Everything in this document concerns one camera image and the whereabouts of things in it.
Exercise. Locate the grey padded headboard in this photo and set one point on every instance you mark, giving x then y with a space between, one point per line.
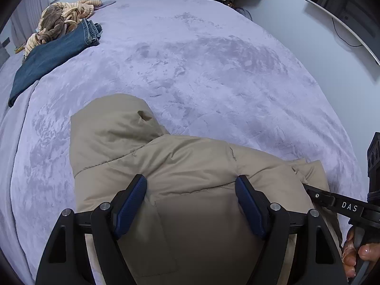
2 55

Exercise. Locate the blue denim jeans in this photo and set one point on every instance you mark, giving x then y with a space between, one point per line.
50 59

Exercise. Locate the beige puffer jacket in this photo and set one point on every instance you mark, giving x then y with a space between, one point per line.
193 169

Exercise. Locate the light grey curtain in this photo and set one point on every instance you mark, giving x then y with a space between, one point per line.
32 14

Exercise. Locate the black wall television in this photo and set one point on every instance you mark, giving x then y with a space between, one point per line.
347 3

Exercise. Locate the standing fan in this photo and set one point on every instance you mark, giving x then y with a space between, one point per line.
244 12

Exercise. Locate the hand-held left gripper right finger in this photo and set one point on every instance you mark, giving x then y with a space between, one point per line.
251 210

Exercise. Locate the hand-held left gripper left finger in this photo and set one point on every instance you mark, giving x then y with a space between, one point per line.
130 204

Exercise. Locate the yellow patterned small item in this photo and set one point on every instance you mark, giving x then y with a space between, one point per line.
20 48

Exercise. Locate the tan brown knitted sweater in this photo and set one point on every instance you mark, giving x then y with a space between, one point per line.
59 14

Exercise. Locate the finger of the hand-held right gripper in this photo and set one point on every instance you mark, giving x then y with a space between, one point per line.
332 200

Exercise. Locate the person's right hand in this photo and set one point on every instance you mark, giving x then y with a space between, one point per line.
368 251

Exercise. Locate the lavender plush bed blanket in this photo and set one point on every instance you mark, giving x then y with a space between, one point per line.
207 65

